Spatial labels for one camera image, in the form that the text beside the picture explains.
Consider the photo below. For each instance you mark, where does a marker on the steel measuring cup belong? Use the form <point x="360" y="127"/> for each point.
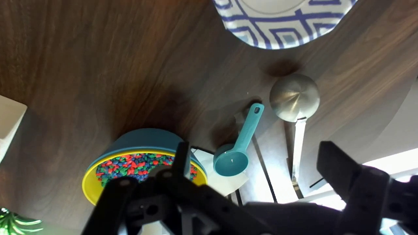
<point x="295" y="98"/>

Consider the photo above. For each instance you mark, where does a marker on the blue patterned white bowl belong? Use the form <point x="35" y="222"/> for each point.
<point x="280" y="24"/>

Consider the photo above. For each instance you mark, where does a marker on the teal measuring cup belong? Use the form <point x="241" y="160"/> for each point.
<point x="232" y="160"/>

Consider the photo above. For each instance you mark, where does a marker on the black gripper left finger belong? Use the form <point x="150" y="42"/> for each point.
<point x="165" y="196"/>

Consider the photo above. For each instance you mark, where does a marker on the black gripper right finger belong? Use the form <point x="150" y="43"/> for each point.
<point x="369" y="193"/>

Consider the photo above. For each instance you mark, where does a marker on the green potted plant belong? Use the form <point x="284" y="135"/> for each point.
<point x="13" y="224"/>

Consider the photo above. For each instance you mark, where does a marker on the beige box with red label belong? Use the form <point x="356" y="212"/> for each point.
<point x="10" y="116"/>

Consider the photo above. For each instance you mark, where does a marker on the white cup with spoon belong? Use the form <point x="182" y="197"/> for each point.
<point x="222" y="184"/>

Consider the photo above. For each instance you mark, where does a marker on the dark round wooden table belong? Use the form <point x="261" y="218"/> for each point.
<point x="88" y="71"/>

